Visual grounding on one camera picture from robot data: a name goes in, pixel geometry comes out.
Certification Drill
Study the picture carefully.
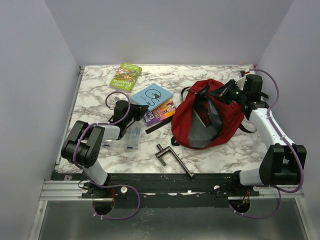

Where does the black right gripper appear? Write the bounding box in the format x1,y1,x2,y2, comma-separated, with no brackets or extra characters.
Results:
208,79,248,106

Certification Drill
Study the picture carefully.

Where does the dark brown novel book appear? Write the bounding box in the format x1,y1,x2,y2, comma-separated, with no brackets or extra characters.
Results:
193,100,212,128

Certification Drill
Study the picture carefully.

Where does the light blue notebook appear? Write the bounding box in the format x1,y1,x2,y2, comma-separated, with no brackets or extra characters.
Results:
130,83,173,112

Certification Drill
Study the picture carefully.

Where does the red backpack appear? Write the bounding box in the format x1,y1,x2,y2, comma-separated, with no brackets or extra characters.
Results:
145,78,270,150

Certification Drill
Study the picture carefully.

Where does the purple orange Roald Dahl book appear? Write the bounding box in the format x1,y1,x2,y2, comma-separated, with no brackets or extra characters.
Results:
143,99,176,127

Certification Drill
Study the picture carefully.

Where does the green treehouse book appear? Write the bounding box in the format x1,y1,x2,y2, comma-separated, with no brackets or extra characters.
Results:
109,62,142,93

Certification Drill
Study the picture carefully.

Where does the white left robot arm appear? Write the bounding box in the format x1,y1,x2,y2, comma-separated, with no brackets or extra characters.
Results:
61,100,148,198

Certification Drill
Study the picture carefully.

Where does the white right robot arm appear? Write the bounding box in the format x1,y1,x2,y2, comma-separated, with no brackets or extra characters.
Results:
208,74,307,196

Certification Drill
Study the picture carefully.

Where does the clear plastic bag of parts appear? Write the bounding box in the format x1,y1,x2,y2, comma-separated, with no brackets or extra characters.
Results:
101,122,143,150

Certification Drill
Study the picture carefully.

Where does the dark metal T-shaped tool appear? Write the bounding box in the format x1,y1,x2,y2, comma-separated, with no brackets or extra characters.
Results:
154,143,196,179

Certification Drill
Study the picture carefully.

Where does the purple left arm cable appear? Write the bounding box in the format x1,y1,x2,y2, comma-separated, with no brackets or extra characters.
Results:
72,91,141,221

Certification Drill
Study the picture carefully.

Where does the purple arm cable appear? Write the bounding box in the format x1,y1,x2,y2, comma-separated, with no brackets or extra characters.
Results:
72,91,141,221
232,69,306,220

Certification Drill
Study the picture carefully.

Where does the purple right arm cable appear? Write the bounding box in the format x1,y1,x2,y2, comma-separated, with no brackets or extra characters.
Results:
232,69,306,220

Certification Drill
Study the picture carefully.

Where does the aluminium rail frame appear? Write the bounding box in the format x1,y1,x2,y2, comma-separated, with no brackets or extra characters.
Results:
38,65,311,240

